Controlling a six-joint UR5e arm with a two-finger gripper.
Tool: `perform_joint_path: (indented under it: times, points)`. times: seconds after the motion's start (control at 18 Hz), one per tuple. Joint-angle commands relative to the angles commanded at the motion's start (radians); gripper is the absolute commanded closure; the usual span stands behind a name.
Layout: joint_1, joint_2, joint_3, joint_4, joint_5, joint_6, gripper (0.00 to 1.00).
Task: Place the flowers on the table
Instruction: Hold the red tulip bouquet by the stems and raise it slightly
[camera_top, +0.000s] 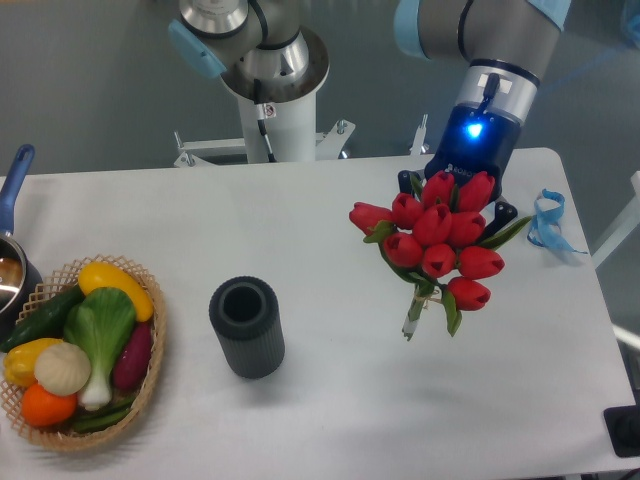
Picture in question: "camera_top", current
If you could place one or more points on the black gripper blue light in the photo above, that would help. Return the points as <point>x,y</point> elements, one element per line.
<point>473,141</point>

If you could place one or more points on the red tulip bouquet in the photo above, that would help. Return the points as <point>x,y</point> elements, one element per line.
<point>433,243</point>

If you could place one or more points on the dark grey ribbed vase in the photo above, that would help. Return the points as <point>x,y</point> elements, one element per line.
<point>244,313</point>

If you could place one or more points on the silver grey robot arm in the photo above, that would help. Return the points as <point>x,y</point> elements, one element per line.
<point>274,67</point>

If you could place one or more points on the blue ribbon strip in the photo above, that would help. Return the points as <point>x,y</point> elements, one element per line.
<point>544,229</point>

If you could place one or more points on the black device at table edge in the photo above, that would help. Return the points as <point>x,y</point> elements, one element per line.
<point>623,428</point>

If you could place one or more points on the purple sweet potato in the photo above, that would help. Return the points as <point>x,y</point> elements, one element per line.
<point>133,362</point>

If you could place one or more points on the yellow squash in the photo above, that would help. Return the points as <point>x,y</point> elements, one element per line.
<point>97,275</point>

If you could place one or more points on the green bok choy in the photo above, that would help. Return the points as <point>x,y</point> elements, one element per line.
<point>100,326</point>

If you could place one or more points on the green cucumber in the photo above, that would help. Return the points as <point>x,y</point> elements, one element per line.
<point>46,321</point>

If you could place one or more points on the cream white garlic bulb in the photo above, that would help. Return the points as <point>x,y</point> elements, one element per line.
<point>62,369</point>

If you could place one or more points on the green bean pods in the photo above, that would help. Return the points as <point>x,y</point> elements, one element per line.
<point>103,418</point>

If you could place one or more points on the woven wicker basket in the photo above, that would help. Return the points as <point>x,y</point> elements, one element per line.
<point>63,438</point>

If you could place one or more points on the orange fruit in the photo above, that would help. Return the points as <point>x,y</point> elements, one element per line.
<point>41,408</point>

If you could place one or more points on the yellow bell pepper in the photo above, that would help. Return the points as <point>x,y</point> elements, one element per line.
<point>19,363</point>

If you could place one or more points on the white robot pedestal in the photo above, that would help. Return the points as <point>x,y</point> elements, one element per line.
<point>272,132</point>

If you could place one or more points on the white metal frame right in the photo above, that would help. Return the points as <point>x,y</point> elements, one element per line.
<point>619,229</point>

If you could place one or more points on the blue handled saucepan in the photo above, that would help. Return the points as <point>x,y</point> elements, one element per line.
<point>19,276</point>

